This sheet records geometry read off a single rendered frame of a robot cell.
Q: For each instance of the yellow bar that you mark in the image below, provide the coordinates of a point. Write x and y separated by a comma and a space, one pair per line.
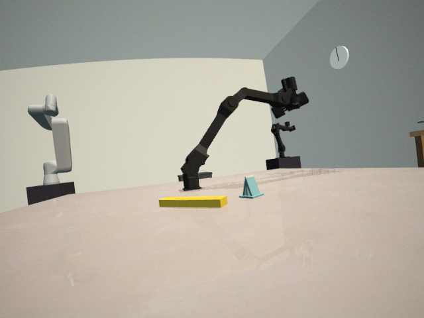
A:
217, 201

